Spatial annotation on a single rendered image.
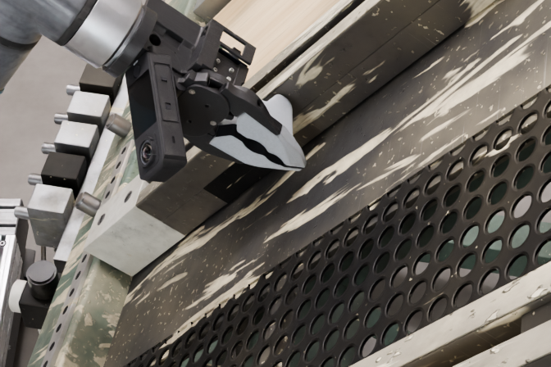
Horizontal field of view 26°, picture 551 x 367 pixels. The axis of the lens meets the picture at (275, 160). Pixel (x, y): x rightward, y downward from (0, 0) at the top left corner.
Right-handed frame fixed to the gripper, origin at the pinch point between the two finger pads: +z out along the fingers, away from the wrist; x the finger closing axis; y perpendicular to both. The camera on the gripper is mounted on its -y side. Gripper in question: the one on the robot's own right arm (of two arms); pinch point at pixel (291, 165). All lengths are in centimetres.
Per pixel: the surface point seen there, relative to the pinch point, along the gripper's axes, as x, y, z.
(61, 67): 144, 120, 5
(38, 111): 144, 105, 4
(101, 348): 38.0, -5.1, 1.5
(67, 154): 58, 32, -6
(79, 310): 38.3, -1.9, -2.6
